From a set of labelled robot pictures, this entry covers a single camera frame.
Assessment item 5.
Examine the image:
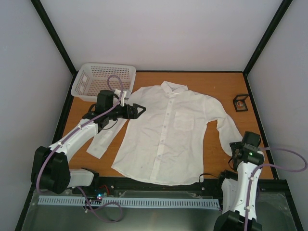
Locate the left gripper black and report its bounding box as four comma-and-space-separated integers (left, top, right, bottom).
106, 103, 145, 119

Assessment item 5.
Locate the white button-up shirt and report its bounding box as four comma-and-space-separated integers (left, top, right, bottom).
87, 81, 242, 186

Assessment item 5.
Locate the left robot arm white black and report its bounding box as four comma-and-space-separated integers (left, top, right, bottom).
31, 90, 146, 194

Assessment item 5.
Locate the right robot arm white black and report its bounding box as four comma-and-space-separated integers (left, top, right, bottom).
214, 131, 264, 231

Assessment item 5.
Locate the colourful round brooch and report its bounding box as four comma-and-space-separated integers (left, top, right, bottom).
237, 101, 244, 108

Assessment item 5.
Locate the black open brooch box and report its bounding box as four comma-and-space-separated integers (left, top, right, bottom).
233, 94, 249, 112

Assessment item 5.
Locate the white perforated plastic basket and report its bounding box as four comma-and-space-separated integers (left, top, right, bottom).
71, 63, 136, 102

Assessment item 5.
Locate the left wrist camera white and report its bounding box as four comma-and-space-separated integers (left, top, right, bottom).
114, 89, 131, 106

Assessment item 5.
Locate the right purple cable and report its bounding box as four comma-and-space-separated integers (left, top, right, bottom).
244, 147, 308, 231

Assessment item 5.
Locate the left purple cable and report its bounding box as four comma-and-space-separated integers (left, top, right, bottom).
35, 75, 126, 193

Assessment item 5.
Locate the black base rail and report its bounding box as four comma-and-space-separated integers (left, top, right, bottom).
81, 177, 222, 196

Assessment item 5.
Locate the light blue slotted cable duct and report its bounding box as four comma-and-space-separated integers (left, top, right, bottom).
37, 195, 220, 210

